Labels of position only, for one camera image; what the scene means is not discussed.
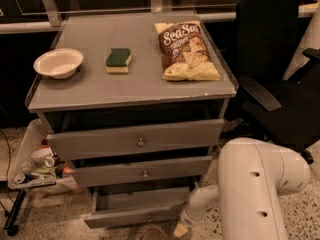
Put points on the metal railing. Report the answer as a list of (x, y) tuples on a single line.
[(32, 16)]

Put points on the clear plastic trash bin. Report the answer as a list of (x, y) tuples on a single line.
[(28, 172)]

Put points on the black office chair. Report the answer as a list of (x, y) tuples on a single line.
[(284, 111)]

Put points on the grey middle drawer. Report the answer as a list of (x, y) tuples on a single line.
[(141, 171)]

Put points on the brown yellow chips bag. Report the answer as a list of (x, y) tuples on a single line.
[(184, 52)]

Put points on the green yellow sponge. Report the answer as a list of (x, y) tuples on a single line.
[(118, 60)]

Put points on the grey bottom drawer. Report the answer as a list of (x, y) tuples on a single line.
[(139, 207)]

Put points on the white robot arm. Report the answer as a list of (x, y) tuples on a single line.
[(252, 174)]

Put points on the grey drawer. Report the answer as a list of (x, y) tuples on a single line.
[(141, 171), (136, 139), (139, 207)]

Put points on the black stand with cable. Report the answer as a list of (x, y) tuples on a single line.
[(9, 226)]

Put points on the white bowl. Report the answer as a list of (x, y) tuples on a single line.
[(59, 63)]

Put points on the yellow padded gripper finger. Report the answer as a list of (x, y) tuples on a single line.
[(181, 229)]

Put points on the grey drawer cabinet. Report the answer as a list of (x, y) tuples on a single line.
[(94, 99)]

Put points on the grey top drawer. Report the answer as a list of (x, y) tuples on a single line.
[(136, 139)]

